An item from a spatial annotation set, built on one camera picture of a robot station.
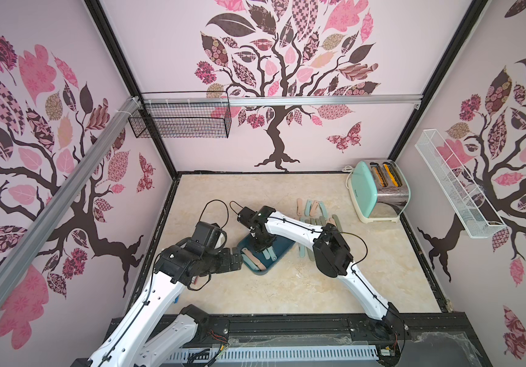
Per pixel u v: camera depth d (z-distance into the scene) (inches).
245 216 30.3
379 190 35.4
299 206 42.3
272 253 35.6
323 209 41.9
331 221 39.7
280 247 35.2
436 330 29.2
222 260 24.6
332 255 22.8
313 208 41.8
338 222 39.5
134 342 15.3
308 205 42.0
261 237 31.7
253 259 34.6
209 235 21.6
